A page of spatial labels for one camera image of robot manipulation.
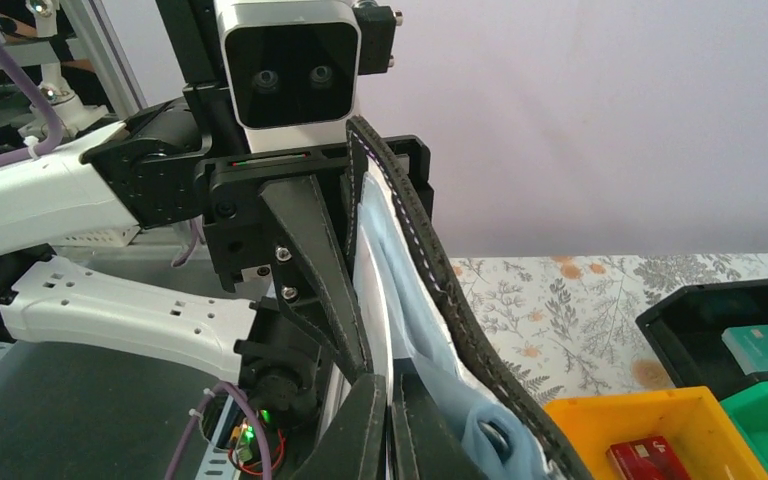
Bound teal card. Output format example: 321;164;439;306
721;324;768;374

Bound near orange storage bin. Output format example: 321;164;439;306
545;387;768;479

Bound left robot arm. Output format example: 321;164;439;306
0;99;437;428

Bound black storage bin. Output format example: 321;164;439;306
636;279;768;400

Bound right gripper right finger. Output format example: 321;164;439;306
390;374;485;480

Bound red VIP card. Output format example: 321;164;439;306
606;436;691;480

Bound floral table mat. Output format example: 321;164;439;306
452;254;768;404

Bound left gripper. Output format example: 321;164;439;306
195;135;434;383

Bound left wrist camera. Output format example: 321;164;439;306
214;1;404;153

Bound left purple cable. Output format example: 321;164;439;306
0;0;67;181

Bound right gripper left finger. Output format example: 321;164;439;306
291;374;387;480

